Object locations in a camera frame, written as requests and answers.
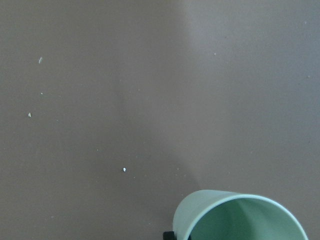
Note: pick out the green plastic cup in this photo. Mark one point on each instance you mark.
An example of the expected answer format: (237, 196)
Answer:
(223, 215)

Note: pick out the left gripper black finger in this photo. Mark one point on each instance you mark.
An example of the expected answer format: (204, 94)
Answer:
(168, 235)

